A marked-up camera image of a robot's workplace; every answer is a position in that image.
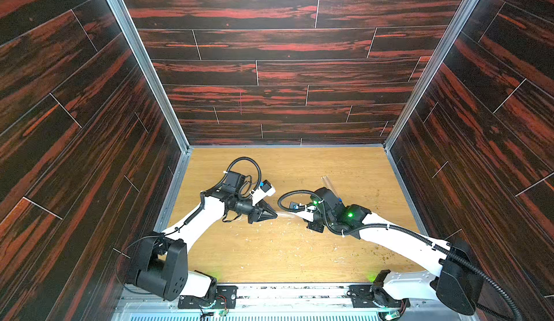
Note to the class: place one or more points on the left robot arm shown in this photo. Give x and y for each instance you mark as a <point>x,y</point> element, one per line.
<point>160,265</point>

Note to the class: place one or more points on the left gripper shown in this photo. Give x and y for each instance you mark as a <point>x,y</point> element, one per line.
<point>254,213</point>

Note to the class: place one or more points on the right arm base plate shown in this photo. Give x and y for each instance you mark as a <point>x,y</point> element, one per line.
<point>367,296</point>

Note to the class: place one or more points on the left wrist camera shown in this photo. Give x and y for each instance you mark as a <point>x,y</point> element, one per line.
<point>265,189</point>

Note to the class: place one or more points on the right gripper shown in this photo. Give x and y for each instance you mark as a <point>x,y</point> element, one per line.
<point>315,223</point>

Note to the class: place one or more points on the clear test tube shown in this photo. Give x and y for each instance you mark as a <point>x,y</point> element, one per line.
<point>287,215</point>
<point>327,182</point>

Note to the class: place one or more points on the aluminium front rail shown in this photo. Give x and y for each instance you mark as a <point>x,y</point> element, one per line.
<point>259,301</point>

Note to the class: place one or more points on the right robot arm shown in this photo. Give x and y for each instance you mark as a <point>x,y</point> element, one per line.
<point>450,276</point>

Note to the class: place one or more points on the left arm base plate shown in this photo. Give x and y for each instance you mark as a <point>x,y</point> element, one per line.
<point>217,297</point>

